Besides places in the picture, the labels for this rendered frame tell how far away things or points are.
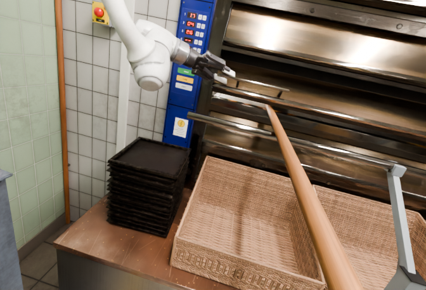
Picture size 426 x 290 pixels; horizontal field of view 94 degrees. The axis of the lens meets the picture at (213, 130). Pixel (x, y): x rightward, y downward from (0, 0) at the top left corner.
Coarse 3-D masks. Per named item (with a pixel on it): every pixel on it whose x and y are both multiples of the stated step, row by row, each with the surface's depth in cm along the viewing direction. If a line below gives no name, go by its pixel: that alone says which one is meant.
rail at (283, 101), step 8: (216, 88) 93; (224, 88) 92; (232, 88) 92; (256, 96) 91; (264, 96) 90; (272, 96) 90; (288, 104) 89; (296, 104) 89; (304, 104) 89; (320, 112) 88; (328, 112) 87; (336, 112) 87; (352, 120) 87; (360, 120) 86; (368, 120) 86; (384, 128) 86; (392, 128) 85; (400, 128) 85; (408, 128) 85; (424, 136) 84
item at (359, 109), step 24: (240, 72) 99; (264, 72) 99; (240, 96) 94; (288, 96) 93; (312, 96) 93; (336, 96) 94; (360, 96) 94; (384, 96) 94; (336, 120) 90; (384, 120) 89; (408, 120) 89
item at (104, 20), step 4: (92, 0) 94; (92, 4) 95; (96, 4) 94; (100, 4) 94; (92, 8) 95; (92, 12) 96; (104, 12) 95; (92, 16) 97; (96, 16) 96; (104, 16) 95; (108, 16) 95; (92, 20) 97; (96, 20) 96; (100, 20) 96; (104, 20) 96; (108, 20) 96; (100, 24) 97; (104, 24) 97; (108, 24) 96
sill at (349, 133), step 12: (216, 96) 109; (228, 108) 106; (240, 108) 105; (252, 108) 103; (264, 108) 107; (288, 120) 102; (300, 120) 101; (312, 120) 103; (336, 132) 100; (348, 132) 99; (360, 132) 99; (384, 144) 98; (396, 144) 97; (408, 144) 96
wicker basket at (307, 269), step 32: (192, 192) 91; (224, 192) 113; (256, 192) 110; (192, 224) 98; (224, 224) 102; (256, 224) 108; (288, 224) 109; (192, 256) 82; (224, 256) 72; (256, 256) 89; (288, 256) 92; (256, 288) 74; (288, 288) 78; (320, 288) 68
